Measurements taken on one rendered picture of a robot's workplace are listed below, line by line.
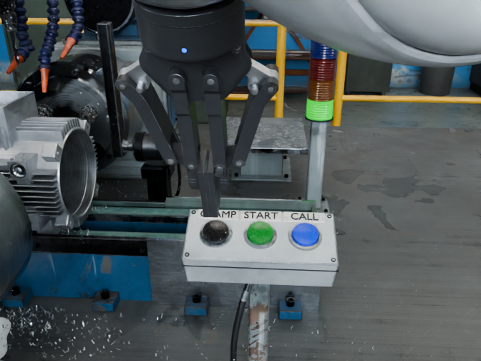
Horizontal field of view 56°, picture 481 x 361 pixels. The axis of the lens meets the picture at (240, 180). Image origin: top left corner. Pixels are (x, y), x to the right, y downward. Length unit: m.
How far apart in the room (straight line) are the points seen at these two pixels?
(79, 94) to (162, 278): 0.44
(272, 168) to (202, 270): 0.79
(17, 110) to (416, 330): 0.74
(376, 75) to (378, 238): 4.53
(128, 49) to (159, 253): 0.60
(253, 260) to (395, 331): 0.38
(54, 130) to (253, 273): 0.42
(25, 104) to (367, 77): 4.88
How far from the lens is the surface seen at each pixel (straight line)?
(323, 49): 0.99
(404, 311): 0.86
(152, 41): 0.32
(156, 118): 0.38
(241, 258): 0.50
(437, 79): 5.79
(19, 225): 0.62
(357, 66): 5.44
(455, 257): 1.04
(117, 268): 0.82
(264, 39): 5.79
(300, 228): 0.51
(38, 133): 0.79
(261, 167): 1.27
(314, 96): 1.01
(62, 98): 1.03
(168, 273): 0.79
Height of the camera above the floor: 1.33
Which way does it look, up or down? 25 degrees down
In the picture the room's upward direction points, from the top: straight up
